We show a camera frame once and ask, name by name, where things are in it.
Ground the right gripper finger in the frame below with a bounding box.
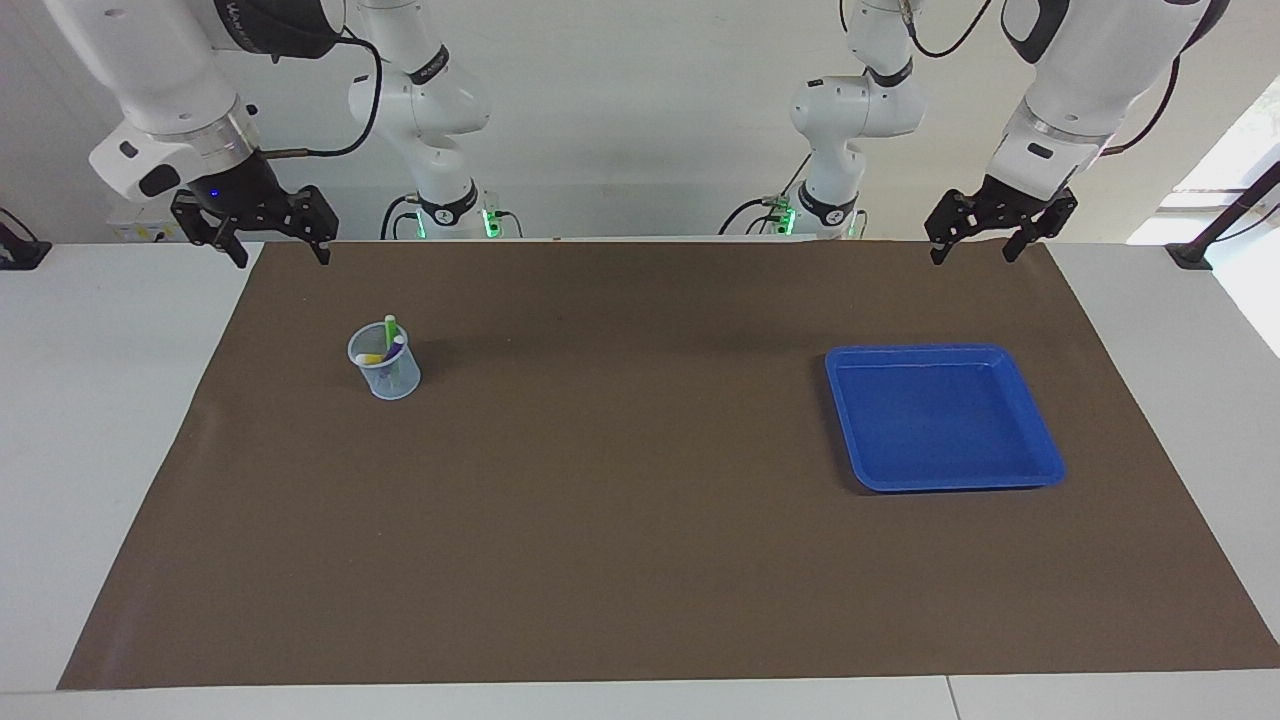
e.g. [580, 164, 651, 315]
[283, 183, 341, 265]
[168, 190, 251, 270]

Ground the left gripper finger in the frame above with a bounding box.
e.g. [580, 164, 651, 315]
[923, 188, 988, 267]
[1001, 196, 1081, 265]

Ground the white power strip box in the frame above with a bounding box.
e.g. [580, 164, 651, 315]
[104, 192, 218, 244]

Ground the black pole with base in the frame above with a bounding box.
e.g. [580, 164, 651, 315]
[1164, 160, 1280, 270]

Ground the translucent mesh pen cup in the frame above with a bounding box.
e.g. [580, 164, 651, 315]
[347, 322, 423, 402]

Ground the black table clamp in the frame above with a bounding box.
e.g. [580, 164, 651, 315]
[0, 207, 53, 272]

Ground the blue plastic tray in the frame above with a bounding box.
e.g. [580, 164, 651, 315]
[824, 344, 1067, 494]

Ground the bright window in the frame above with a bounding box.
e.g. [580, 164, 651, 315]
[1125, 75, 1280, 247]

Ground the brown table mat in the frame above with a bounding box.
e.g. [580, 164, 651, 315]
[56, 238, 1280, 692]

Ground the black base cable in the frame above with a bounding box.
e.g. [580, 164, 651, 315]
[718, 148, 815, 238]
[379, 196, 422, 242]

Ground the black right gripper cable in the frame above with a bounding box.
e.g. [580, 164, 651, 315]
[263, 24, 387, 162]

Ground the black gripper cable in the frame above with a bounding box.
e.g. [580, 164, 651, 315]
[263, 24, 387, 162]
[900, 0, 1184, 159]

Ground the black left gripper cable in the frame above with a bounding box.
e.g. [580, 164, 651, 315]
[900, 0, 1184, 159]

